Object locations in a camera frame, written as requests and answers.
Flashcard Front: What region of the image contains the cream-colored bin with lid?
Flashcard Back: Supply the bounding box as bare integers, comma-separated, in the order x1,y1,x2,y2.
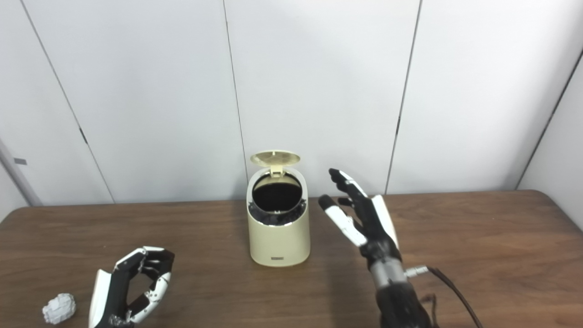
246,150,311,267

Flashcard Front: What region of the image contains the grey wall corner post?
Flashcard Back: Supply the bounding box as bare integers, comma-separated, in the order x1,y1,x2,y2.
0,139,42,206

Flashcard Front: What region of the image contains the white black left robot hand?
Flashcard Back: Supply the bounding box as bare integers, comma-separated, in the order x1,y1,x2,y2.
89,246,175,328

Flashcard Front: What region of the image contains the white paper ball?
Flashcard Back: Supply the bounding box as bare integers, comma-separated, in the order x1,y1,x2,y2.
42,293,77,325

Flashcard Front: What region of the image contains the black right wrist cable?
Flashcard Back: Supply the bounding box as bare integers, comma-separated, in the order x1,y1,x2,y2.
405,266,484,328

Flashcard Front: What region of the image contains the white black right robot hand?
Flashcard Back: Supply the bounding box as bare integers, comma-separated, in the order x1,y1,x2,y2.
318,168,404,269

